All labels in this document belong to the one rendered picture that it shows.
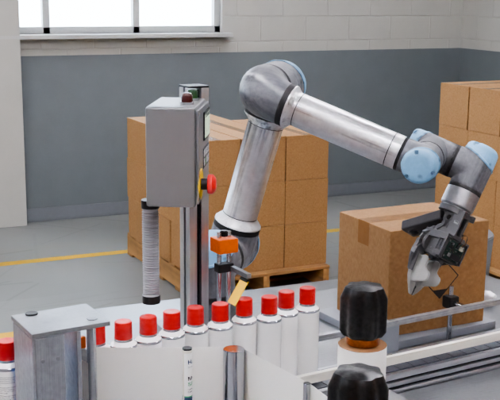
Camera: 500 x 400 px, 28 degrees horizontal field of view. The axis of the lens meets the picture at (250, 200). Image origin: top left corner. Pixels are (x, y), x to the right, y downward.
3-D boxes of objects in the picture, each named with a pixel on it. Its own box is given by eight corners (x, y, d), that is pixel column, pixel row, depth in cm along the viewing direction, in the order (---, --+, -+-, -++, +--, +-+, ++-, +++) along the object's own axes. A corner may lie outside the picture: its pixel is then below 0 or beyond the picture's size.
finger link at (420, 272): (415, 294, 214) (433, 256, 215) (398, 287, 219) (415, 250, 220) (425, 300, 216) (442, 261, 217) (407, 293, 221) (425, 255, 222)
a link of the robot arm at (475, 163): (464, 142, 226) (499, 157, 224) (444, 186, 225) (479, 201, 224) (466, 135, 219) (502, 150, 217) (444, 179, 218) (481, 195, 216)
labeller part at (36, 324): (32, 339, 160) (31, 333, 160) (10, 319, 169) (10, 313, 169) (110, 325, 167) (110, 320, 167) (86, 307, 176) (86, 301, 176)
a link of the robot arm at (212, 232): (177, 296, 231) (175, 240, 228) (198, 279, 243) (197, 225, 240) (225, 301, 227) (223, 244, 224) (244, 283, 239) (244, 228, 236)
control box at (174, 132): (145, 206, 188) (144, 106, 184) (160, 189, 205) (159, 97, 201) (199, 208, 187) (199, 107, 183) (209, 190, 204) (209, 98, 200)
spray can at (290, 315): (281, 391, 205) (282, 296, 201) (267, 382, 209) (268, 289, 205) (301, 386, 207) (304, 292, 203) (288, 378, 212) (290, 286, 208)
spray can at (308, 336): (300, 386, 208) (301, 292, 203) (289, 377, 212) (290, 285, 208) (321, 382, 210) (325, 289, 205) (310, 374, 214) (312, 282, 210)
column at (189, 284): (190, 402, 211) (189, 86, 197) (180, 395, 215) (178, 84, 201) (209, 398, 213) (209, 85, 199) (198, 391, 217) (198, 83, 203)
